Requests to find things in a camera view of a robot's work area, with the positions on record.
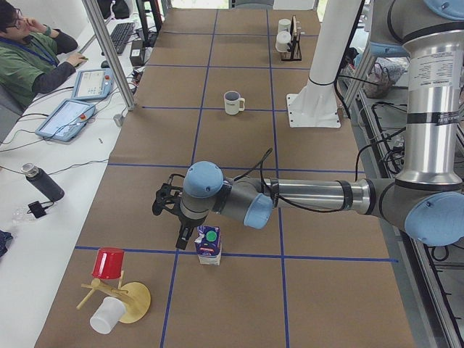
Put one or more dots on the aluminium frame post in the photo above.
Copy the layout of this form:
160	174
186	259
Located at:
103	37

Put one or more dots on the lower teach pendant tablet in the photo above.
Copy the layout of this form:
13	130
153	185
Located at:
66	121

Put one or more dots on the black power adapter box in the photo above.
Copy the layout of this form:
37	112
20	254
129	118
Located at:
137	53

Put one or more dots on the teach pendant tablet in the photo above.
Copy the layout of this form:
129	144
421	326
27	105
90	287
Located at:
93	84
66	121

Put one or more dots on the seated person green shirt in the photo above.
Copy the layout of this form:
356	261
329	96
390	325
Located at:
35	58

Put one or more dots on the black keyboard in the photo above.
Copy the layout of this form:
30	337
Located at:
120	36

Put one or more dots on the blue white milk carton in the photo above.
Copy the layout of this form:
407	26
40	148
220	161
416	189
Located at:
208	245

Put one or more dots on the black binder clip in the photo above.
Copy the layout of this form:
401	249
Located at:
38	209

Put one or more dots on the wooden cup tree stand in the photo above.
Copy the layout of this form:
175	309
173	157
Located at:
135	296

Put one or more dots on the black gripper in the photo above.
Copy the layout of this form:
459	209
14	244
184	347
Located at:
187	222

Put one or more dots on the red plastic cup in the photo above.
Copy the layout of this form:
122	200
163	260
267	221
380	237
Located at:
108	264

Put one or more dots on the upper teach pendant tablet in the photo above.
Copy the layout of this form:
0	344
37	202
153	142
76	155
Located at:
93	84

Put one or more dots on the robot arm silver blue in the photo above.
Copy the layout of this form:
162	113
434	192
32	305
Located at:
424	200

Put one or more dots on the white cup on rack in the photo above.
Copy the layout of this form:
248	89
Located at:
284	24
282	41

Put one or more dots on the wicker bag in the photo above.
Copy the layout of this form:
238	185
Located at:
378	82

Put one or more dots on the white ribbed mug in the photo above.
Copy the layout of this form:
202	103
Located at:
234	103

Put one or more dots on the black wire cup rack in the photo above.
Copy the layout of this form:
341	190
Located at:
294	52

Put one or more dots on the black water bottle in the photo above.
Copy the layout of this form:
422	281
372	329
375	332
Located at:
43	182

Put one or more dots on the white plastic cup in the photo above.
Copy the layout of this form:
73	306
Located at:
107	315

